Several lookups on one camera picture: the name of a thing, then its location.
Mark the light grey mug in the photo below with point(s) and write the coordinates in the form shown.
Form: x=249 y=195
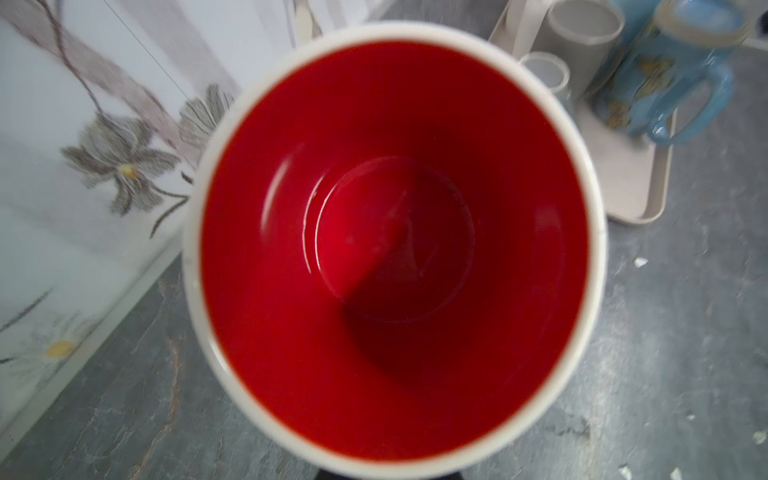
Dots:
x=582 y=33

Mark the dark grey mug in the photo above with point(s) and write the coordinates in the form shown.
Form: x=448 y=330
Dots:
x=554 y=73

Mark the beige plastic tray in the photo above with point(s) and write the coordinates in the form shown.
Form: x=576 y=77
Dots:
x=633 y=171

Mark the blue glass patterned mug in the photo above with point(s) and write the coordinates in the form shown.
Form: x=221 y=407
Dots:
x=685 y=44

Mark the white mug red inside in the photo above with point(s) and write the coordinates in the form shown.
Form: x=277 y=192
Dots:
x=395 y=251

